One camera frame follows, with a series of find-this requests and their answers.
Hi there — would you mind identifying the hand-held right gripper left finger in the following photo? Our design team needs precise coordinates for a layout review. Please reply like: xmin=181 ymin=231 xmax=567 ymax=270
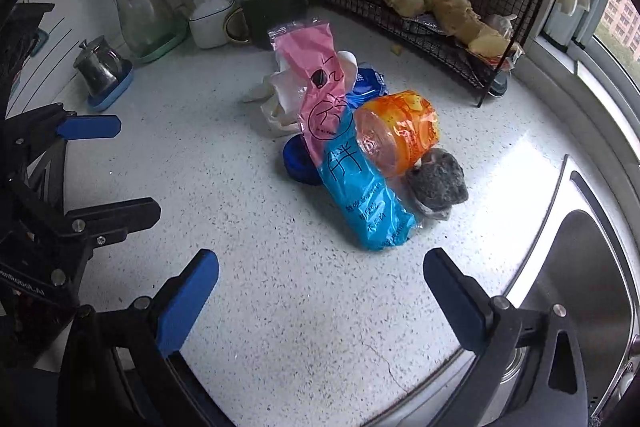
xmin=57 ymin=249 xmax=220 ymax=427

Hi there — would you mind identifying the window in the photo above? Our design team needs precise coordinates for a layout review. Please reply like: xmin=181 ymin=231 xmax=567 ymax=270
xmin=542 ymin=0 xmax=640 ymax=118

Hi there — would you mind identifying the blue wrapper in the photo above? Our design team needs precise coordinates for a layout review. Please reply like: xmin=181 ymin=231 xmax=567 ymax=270
xmin=345 ymin=64 xmax=390 ymax=110

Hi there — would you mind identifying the pink and blue plastic bag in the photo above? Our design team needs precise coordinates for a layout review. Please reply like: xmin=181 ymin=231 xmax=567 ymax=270
xmin=267 ymin=19 xmax=417 ymax=252

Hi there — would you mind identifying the white plastic container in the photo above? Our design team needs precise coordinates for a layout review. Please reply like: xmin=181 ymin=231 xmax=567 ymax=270
xmin=337 ymin=51 xmax=361 ymax=82

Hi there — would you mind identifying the white lidded pot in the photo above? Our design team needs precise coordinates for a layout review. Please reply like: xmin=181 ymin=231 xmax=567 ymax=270
xmin=189 ymin=0 xmax=246 ymax=49

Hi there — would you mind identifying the blue saucer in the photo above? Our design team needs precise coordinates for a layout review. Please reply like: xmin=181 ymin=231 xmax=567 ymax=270
xmin=87 ymin=59 xmax=135 ymax=112

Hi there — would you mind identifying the grey rough stone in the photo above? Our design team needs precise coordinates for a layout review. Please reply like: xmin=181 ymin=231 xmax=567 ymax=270
xmin=404 ymin=148 xmax=470 ymax=220

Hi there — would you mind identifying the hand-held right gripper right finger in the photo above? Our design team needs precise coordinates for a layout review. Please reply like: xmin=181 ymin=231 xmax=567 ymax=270
xmin=424 ymin=248 xmax=588 ymax=427

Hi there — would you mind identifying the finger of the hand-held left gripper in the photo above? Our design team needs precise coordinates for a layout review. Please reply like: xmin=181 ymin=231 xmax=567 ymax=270
xmin=65 ymin=198 xmax=162 ymax=250
xmin=0 ymin=103 xmax=122 ymax=158

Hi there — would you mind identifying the steel teapot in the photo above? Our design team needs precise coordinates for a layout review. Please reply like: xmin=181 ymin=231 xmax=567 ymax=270
xmin=73 ymin=36 xmax=123 ymax=95

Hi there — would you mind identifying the blue round lid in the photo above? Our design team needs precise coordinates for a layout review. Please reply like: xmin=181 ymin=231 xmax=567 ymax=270
xmin=282 ymin=134 xmax=326 ymax=186

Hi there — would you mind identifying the black wire rack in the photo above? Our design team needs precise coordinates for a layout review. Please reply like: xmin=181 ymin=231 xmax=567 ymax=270
xmin=304 ymin=0 xmax=558 ymax=108

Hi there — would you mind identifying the black mug with gold handle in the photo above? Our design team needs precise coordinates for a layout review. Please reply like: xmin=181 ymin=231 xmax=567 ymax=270
xmin=223 ymin=0 xmax=311 ymax=50

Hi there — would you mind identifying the green tray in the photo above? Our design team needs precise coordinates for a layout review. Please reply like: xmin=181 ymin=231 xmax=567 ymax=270
xmin=129 ymin=19 xmax=190 ymax=64

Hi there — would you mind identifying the stainless steel sink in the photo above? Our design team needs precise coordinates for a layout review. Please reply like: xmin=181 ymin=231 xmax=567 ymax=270
xmin=395 ymin=154 xmax=640 ymax=427

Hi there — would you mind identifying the orange plastic bag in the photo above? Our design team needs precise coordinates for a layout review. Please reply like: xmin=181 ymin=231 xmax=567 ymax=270
xmin=354 ymin=91 xmax=442 ymax=178

